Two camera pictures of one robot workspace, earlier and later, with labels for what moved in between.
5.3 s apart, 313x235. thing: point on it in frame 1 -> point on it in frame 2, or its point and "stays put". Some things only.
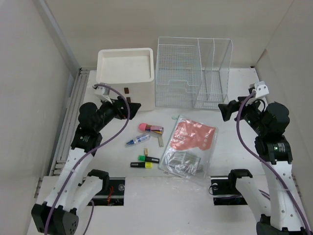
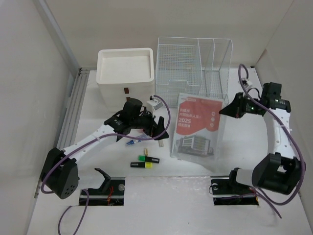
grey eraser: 161,142 stays put
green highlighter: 148,159 stays put
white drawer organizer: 128,73 stays put
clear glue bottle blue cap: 138,139 stays put
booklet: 190,153 -> 198,129
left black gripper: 116,105 -> 149,130
